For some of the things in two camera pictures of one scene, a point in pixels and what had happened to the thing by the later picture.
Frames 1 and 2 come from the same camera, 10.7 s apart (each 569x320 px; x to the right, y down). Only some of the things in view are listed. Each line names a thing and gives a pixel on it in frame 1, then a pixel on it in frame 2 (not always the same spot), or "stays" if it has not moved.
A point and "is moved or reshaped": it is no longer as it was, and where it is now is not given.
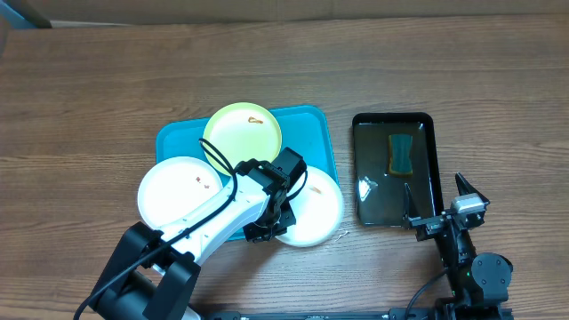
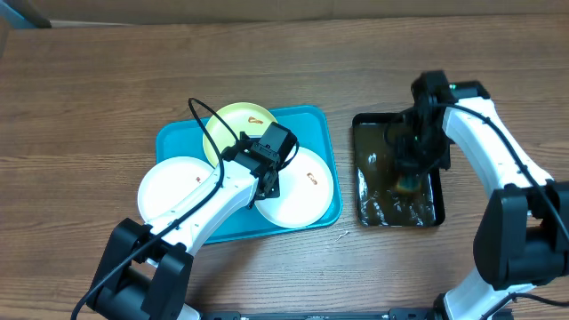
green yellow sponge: (399, 154) is moved or reshaped
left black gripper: (258, 235) -> (275, 194)
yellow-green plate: (242, 132) stays
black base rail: (359, 315) stays
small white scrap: (340, 236) stays
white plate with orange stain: (316, 210) is moved or reshaped
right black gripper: (438, 223) -> (412, 156)
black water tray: (391, 149) stays
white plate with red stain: (172, 186) stays
